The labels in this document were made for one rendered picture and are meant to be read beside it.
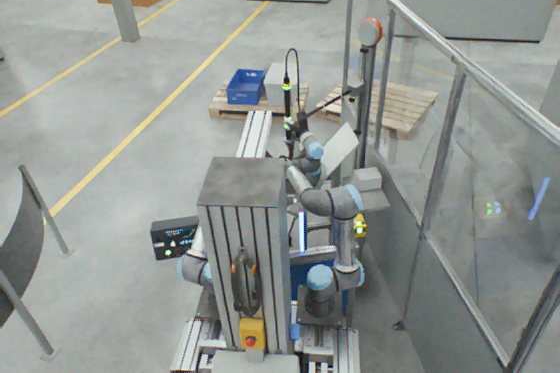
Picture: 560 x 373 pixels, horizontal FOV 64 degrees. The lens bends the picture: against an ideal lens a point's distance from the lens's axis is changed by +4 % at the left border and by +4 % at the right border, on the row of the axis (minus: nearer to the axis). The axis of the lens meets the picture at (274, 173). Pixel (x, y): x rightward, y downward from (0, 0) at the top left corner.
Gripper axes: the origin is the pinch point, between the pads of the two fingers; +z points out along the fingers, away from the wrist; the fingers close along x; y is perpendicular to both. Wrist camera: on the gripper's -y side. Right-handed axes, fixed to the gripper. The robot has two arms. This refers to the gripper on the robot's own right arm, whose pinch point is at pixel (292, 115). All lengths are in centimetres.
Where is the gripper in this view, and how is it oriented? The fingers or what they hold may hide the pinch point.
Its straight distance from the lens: 242.3
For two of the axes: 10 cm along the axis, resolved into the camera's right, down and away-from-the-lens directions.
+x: 9.5, -2.4, 2.2
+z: -3.2, -5.7, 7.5
